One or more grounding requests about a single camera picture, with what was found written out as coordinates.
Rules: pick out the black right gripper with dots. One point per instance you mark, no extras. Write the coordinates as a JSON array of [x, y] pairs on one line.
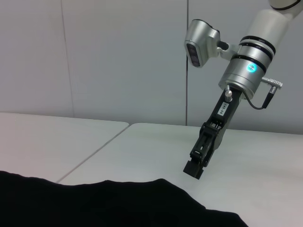
[[233, 104]]

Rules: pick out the black t-shirt with FREE print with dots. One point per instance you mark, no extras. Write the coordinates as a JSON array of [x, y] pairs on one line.
[[94, 205]]

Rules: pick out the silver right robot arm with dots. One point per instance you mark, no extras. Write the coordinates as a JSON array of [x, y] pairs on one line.
[[246, 71]]

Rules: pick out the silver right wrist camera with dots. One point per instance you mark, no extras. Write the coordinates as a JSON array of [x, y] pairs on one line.
[[201, 40]]

